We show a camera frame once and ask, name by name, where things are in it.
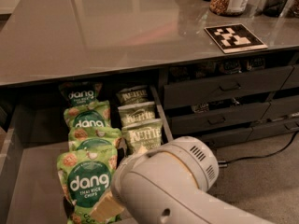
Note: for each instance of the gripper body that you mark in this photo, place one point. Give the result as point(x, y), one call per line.
point(116, 188)

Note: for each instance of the green Dang rice chip bag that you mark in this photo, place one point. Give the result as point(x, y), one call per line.
point(85, 174)

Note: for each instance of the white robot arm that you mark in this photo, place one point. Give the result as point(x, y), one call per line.
point(168, 185)

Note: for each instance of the kettle chip bag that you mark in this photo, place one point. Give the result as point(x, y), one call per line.
point(135, 113)
point(133, 95)
point(147, 133)

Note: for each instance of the open grey top drawer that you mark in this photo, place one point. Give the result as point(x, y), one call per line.
point(30, 191)

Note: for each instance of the rear Kettle chip bag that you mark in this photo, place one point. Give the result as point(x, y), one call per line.
point(133, 95)

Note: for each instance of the rear dark Dang chip bag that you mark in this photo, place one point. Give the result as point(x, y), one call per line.
point(80, 93)

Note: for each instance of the grey upper middle drawer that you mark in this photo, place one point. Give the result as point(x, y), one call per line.
point(202, 90)

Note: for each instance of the grey bottom middle drawer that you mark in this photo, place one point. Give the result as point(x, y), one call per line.
point(226, 138)

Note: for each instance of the grey right lower drawer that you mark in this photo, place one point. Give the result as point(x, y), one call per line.
point(274, 128)

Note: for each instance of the grey right middle drawer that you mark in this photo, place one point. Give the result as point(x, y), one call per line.
point(282, 107)

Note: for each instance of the grey right upper drawer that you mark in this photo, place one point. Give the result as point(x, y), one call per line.
point(293, 79)

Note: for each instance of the power strip on floor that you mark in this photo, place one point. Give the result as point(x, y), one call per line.
point(223, 164)

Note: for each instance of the black white fiducial marker tile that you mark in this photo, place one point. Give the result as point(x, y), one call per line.
point(234, 38)

